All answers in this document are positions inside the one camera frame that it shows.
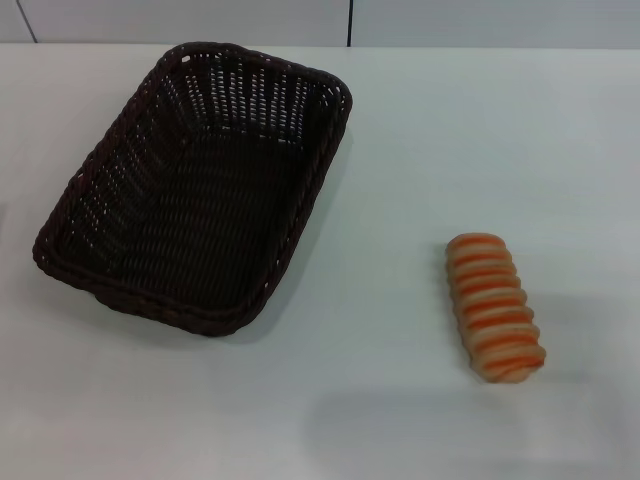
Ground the black woven rectangular basket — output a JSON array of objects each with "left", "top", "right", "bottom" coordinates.
[{"left": 32, "top": 41, "right": 355, "bottom": 339}]

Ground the orange striped bread roll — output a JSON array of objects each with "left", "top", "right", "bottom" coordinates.
[{"left": 444, "top": 232, "right": 548, "bottom": 385}]

